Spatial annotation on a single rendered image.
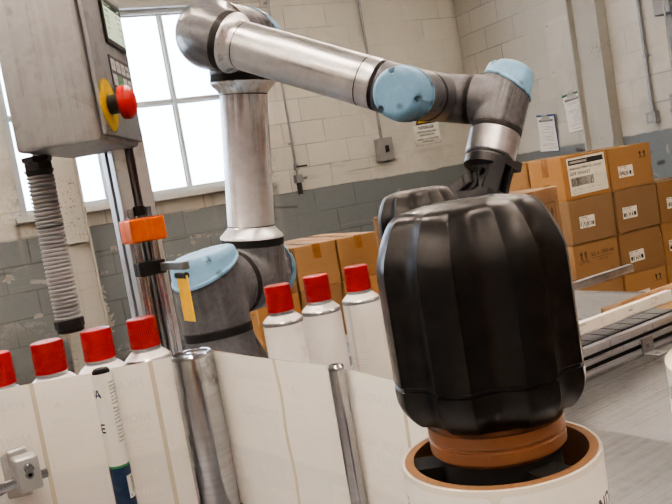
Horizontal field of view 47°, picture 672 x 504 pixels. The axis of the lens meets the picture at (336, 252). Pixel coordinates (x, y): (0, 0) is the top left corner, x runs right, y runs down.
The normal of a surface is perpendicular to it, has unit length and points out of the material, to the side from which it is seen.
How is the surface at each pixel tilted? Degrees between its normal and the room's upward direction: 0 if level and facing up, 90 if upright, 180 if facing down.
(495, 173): 60
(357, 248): 90
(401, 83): 90
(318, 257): 89
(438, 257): 70
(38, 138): 90
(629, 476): 0
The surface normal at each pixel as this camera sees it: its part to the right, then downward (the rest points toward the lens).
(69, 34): 0.00, 0.08
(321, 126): 0.44, 0.00
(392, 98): -0.45, 0.14
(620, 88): -0.88, 0.18
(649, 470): -0.17, -0.98
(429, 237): -0.53, -0.29
